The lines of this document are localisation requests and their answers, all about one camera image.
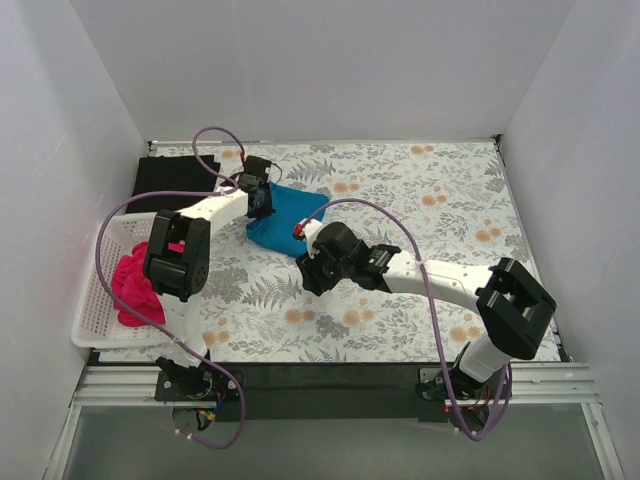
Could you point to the folded black t shirt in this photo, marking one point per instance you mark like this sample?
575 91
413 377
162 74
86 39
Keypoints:
182 173

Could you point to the crumpled pink t shirt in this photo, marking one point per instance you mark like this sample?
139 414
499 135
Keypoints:
131 286

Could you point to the white plastic laundry basket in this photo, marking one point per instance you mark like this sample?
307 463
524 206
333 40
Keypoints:
96 322

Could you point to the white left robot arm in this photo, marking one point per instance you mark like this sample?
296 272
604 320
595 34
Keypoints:
177 265

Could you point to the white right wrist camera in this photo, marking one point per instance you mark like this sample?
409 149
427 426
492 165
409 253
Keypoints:
307 230

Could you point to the floral patterned tablecloth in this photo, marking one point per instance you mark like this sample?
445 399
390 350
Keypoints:
449 200

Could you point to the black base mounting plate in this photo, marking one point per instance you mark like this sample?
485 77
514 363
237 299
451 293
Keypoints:
310 391

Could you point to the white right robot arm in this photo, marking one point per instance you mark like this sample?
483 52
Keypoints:
514 307

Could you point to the blue t shirt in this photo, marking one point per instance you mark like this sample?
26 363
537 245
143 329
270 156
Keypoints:
275 232

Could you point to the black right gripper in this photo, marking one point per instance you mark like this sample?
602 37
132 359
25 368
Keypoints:
310 273

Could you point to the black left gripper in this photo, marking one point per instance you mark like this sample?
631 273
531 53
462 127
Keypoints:
261 201

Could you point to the aluminium frame rail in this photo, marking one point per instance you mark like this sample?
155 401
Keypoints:
551 383

